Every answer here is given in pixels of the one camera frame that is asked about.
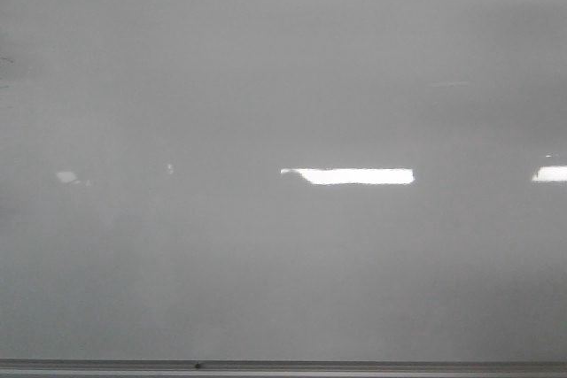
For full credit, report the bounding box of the white glossy whiteboard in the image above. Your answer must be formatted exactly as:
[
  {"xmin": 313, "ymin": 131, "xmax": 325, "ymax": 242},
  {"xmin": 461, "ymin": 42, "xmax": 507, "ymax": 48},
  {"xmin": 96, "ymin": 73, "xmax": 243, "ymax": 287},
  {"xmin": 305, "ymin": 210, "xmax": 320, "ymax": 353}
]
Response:
[{"xmin": 1, "ymin": 0, "xmax": 566, "ymax": 377}]

